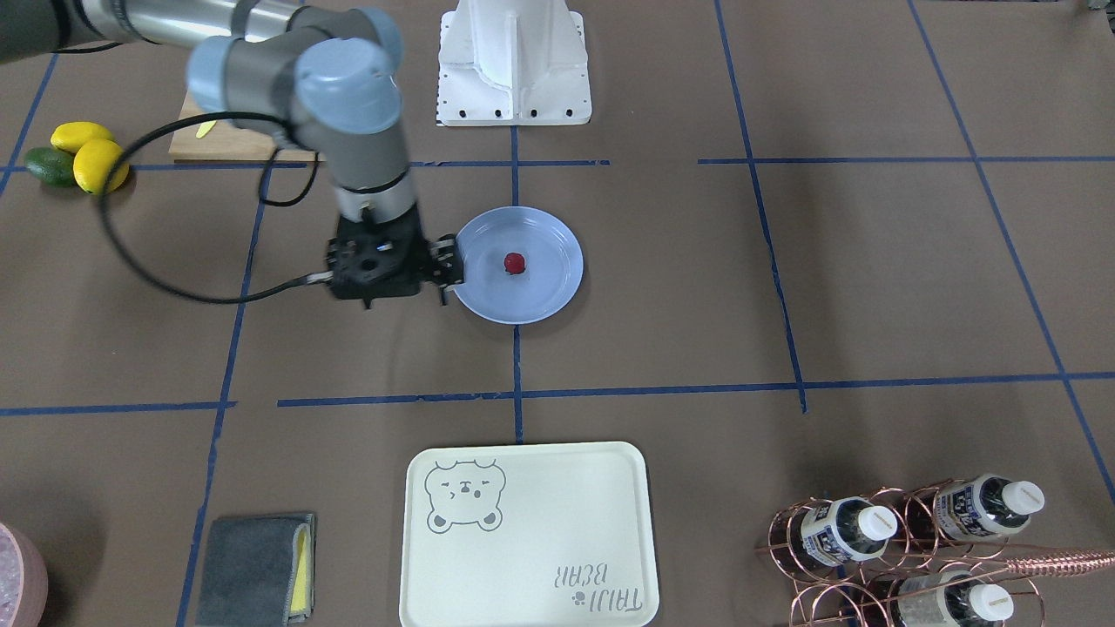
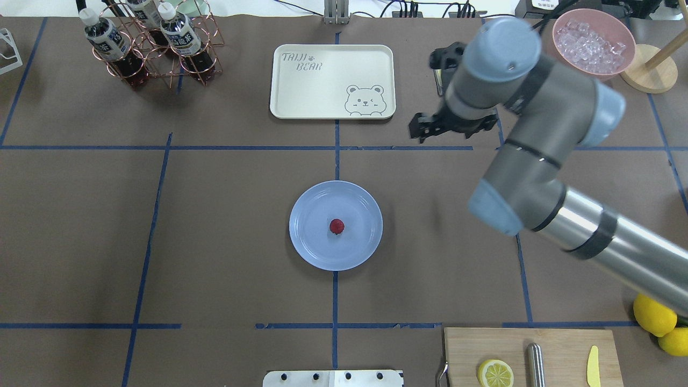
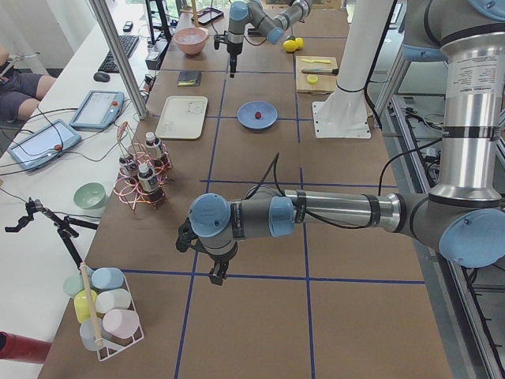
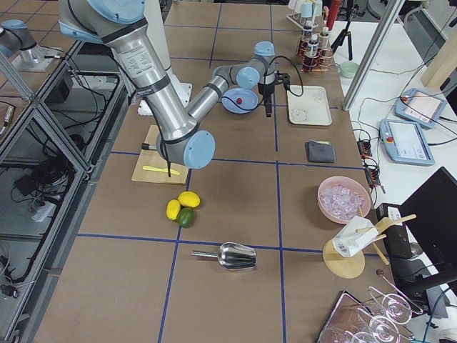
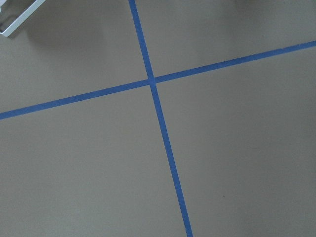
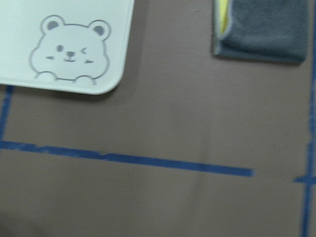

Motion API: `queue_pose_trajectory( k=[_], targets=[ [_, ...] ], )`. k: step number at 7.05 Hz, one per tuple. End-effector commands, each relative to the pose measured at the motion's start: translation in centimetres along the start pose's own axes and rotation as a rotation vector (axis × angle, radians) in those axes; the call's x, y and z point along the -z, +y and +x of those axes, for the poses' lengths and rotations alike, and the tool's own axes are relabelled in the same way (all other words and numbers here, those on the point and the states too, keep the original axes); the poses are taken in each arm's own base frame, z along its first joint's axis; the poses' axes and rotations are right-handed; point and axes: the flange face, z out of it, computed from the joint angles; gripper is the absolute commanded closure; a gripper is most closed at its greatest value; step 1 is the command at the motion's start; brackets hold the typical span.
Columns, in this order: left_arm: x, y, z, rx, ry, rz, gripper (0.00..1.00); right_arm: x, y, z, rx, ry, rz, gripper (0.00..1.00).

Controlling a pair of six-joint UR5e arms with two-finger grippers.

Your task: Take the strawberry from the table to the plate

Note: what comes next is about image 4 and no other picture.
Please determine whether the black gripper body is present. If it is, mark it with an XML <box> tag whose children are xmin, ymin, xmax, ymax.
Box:
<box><xmin>258</xmin><ymin>71</ymin><xmax>290</xmax><ymax>96</ymax></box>

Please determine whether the blue plastic plate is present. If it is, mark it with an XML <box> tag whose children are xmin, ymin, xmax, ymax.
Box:
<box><xmin>221</xmin><ymin>88</ymin><xmax>258</xmax><ymax>114</ymax></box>

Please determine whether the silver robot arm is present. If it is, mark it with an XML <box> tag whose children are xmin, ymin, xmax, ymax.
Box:
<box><xmin>59</xmin><ymin>1</ymin><xmax>283</xmax><ymax>169</ymax></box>

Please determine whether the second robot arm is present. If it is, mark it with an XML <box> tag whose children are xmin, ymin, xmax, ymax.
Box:
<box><xmin>1</xmin><ymin>19</ymin><xmax>54</xmax><ymax>72</ymax></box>

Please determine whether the cream bear tray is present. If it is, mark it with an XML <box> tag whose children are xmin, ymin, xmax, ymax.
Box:
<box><xmin>287</xmin><ymin>85</ymin><xmax>332</xmax><ymax>126</ymax></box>

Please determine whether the lower bottle white cap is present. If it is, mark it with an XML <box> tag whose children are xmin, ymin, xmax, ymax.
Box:
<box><xmin>306</xmin><ymin>34</ymin><xmax>318</xmax><ymax>59</ymax></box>

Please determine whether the bottle white cap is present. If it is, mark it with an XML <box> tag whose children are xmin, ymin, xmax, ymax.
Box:
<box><xmin>300</xmin><ymin>20</ymin><xmax>313</xmax><ymax>57</ymax></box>
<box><xmin>318</xmin><ymin>26</ymin><xmax>329</xmax><ymax>58</ymax></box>
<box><xmin>306</xmin><ymin>34</ymin><xmax>318</xmax><ymax>59</ymax></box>

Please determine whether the left bottle white cap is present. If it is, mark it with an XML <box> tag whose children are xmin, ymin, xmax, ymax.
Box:
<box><xmin>300</xmin><ymin>20</ymin><xmax>313</xmax><ymax>57</ymax></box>

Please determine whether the grey folded cloth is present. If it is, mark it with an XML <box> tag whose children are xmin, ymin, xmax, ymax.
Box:
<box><xmin>305</xmin><ymin>140</ymin><xmax>336</xmax><ymax>163</ymax></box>

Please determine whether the right bottle white cap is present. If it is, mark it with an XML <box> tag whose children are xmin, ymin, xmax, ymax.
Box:
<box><xmin>318</xmin><ymin>26</ymin><xmax>329</xmax><ymax>58</ymax></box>

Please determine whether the round yellow lemon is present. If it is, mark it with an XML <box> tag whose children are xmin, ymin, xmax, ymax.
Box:
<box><xmin>177</xmin><ymin>191</ymin><xmax>201</xmax><ymax>208</ymax></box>

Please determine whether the bamboo cutting board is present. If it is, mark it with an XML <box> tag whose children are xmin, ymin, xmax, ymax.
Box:
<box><xmin>131</xmin><ymin>124</ymin><xmax>191</xmax><ymax>186</ymax></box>

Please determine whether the steel muddler black tip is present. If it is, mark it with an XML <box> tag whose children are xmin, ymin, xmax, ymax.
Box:
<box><xmin>141</xmin><ymin>142</ymin><xmax>157</xmax><ymax>151</ymax></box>

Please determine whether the blue teach pendant near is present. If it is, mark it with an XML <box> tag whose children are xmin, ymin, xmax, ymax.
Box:
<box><xmin>379</xmin><ymin>119</ymin><xmax>435</xmax><ymax>166</ymax></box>

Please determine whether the blue teach pendant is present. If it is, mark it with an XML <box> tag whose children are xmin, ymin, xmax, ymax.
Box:
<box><xmin>379</xmin><ymin>119</ymin><xmax>435</xmax><ymax>166</ymax></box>
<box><xmin>395</xmin><ymin>88</ymin><xmax>448</xmax><ymax>129</ymax></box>

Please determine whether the yellow plastic knife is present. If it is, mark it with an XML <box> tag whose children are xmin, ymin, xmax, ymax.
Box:
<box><xmin>142</xmin><ymin>165</ymin><xmax>181</xmax><ymax>176</ymax></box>

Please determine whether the yellow lemon oval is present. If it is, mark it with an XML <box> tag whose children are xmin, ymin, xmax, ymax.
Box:
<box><xmin>166</xmin><ymin>199</ymin><xmax>181</xmax><ymax>221</ymax></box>

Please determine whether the green avocado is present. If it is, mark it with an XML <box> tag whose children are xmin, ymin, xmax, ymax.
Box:
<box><xmin>176</xmin><ymin>207</ymin><xmax>196</xmax><ymax>228</ymax></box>

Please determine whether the blue teach pendant far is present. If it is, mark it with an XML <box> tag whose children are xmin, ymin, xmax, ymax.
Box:
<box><xmin>395</xmin><ymin>88</ymin><xmax>448</xmax><ymax>129</ymax></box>

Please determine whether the steel ice scoop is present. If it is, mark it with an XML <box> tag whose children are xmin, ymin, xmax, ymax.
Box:
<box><xmin>191</xmin><ymin>242</ymin><xmax>257</xmax><ymax>271</ymax></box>

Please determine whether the wooden cup stand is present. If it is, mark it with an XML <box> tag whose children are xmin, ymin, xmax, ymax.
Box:
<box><xmin>323</xmin><ymin>214</ymin><xmax>416</xmax><ymax>279</ymax></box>

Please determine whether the black monitor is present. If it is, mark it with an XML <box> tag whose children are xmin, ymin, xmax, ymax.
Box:
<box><xmin>376</xmin><ymin>167</ymin><xmax>456</xmax><ymax>313</ymax></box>

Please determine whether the wine glass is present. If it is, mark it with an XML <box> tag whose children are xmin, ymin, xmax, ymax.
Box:
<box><xmin>365</xmin><ymin>286</ymin><xmax>423</xmax><ymax>325</ymax></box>

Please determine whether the copper wire bottle rack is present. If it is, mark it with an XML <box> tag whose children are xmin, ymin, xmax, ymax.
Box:
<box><xmin>297</xmin><ymin>34</ymin><xmax>333</xmax><ymax>72</ymax></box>

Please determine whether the black camera tripod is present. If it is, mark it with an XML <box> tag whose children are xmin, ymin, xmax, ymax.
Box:
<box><xmin>331</xmin><ymin>0</ymin><xmax>354</xmax><ymax>61</ymax></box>

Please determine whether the aluminium frame post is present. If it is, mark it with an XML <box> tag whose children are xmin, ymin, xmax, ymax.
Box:
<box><xmin>342</xmin><ymin>0</ymin><xmax>405</xmax><ymax>111</ymax></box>

